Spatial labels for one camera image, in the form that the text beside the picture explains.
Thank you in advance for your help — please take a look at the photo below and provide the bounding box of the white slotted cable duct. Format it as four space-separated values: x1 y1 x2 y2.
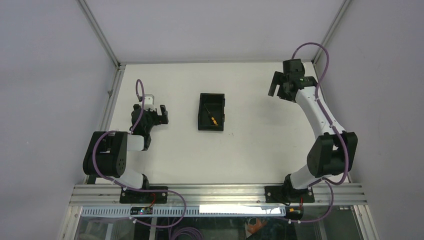
81 204 286 218

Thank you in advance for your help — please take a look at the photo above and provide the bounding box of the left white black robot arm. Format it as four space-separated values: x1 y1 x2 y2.
82 104 169 203

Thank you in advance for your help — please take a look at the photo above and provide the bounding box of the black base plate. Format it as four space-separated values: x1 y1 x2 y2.
119 186 168 204
264 185 315 205

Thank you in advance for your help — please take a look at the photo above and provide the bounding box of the orange object under table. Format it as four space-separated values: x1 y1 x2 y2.
245 217 268 234

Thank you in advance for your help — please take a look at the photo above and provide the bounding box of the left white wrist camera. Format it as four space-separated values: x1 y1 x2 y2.
143 94 157 112

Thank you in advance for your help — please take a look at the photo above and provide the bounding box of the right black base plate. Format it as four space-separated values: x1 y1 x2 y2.
264 185 315 205

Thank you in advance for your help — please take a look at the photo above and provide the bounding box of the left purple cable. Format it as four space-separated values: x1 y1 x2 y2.
92 79 187 229

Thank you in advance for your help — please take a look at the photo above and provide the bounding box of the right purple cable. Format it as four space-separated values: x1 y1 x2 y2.
291 42 350 223

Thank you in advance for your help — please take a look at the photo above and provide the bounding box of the aluminium frame rail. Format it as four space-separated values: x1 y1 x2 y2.
69 183 368 207

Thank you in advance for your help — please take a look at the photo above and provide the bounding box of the black plastic bin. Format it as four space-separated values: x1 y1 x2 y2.
197 92 226 132

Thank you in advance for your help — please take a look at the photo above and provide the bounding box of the purple cable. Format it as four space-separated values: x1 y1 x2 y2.
291 42 350 223
92 79 187 229

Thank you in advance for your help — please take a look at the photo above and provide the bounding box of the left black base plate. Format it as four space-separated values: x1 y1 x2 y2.
119 186 168 204

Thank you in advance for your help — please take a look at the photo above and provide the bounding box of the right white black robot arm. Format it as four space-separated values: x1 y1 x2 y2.
268 58 358 203

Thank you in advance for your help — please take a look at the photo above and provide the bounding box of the yellow black screwdriver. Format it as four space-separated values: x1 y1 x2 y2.
203 104 219 126

